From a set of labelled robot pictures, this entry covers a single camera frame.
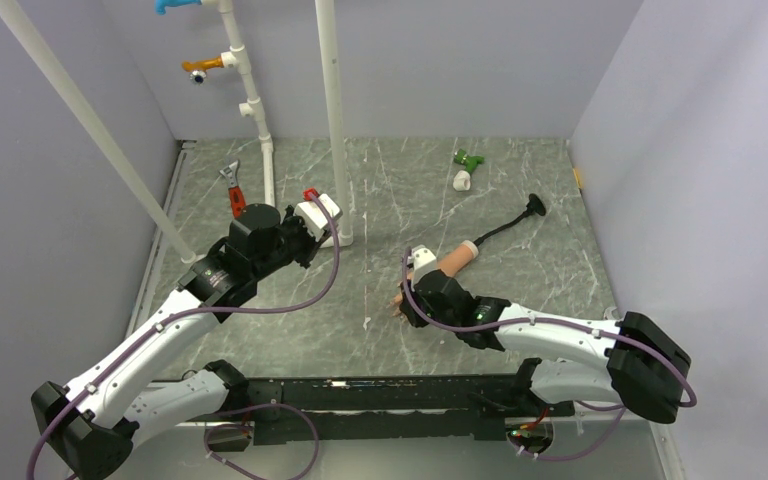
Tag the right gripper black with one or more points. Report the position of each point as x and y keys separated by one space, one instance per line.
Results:
x=414 y=318

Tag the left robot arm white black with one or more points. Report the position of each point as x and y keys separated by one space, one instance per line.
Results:
x=95 y=421

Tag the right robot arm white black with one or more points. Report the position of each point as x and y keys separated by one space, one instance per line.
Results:
x=631 y=362

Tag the mannequin hand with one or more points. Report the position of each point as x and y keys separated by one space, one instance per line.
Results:
x=452 y=263

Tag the black hand stand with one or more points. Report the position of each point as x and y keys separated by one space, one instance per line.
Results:
x=535 y=206

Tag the green toy flashlight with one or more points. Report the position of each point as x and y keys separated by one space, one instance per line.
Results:
x=467 y=161

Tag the red adjustable wrench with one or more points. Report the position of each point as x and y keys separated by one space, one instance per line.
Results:
x=235 y=193

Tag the orange faucet valve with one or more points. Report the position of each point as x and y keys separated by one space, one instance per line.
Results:
x=198 y=70

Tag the blue faucet valve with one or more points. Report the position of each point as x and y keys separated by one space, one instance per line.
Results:
x=162 y=6

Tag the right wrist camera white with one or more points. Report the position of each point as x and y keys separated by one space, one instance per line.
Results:
x=421 y=261

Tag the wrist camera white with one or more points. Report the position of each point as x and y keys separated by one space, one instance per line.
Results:
x=421 y=261
x=318 y=212

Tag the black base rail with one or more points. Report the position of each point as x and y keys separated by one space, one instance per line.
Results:
x=481 y=407

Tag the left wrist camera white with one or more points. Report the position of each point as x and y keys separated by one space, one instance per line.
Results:
x=318 y=212

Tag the white PVC pipe frame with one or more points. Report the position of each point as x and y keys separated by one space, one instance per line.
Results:
x=236 y=57

